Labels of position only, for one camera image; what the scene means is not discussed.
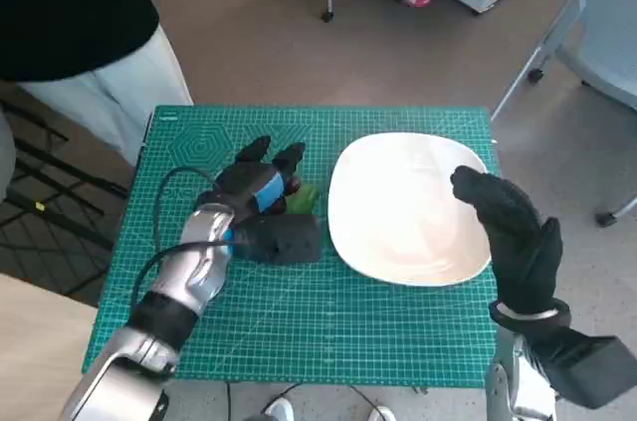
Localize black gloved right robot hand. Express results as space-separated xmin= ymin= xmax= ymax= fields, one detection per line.
xmin=450 ymin=165 xmax=564 ymax=316

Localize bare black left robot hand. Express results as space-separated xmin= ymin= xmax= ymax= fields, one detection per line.
xmin=196 ymin=135 xmax=308 ymax=224

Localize red toy grapes with leaf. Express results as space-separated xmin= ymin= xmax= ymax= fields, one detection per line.
xmin=278 ymin=174 xmax=320 ymax=216

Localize white plate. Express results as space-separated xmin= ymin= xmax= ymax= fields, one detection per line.
xmin=326 ymin=132 xmax=494 ymax=289

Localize green cutting mat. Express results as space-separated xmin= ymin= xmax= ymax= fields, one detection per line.
xmin=82 ymin=105 xmax=500 ymax=389

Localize black metal rack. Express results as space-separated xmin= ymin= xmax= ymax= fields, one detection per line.
xmin=0 ymin=97 xmax=131 ymax=296

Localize light blue chair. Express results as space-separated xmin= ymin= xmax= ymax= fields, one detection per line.
xmin=490 ymin=0 xmax=637 ymax=229

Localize person beside table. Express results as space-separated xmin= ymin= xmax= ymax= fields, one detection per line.
xmin=0 ymin=0 xmax=195 ymax=168

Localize light wooden table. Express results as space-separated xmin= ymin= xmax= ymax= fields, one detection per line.
xmin=0 ymin=274 xmax=101 ymax=421

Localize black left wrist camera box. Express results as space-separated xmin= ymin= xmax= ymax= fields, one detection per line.
xmin=232 ymin=214 xmax=322 ymax=264

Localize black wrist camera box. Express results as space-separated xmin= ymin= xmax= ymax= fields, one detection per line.
xmin=526 ymin=328 xmax=637 ymax=411
xmin=232 ymin=214 xmax=322 ymax=264

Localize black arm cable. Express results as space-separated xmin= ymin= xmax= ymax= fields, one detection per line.
xmin=131 ymin=166 xmax=261 ymax=314

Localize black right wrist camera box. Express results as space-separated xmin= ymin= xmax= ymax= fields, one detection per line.
xmin=526 ymin=328 xmax=637 ymax=411

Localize black floor cable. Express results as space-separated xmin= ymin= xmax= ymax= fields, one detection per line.
xmin=226 ymin=380 xmax=385 ymax=421

